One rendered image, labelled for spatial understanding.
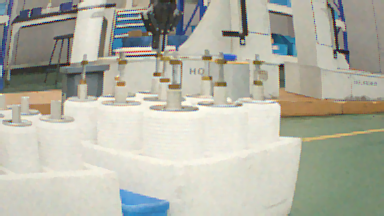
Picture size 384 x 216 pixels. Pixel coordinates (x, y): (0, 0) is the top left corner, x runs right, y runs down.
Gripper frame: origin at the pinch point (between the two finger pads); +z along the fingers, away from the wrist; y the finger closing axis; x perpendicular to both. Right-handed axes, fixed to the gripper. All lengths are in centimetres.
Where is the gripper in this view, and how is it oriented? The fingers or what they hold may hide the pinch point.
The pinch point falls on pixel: (159, 43)
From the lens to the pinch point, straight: 161.0
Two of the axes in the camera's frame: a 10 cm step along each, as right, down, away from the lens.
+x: -8.2, -0.7, 5.6
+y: 5.6, -0.6, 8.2
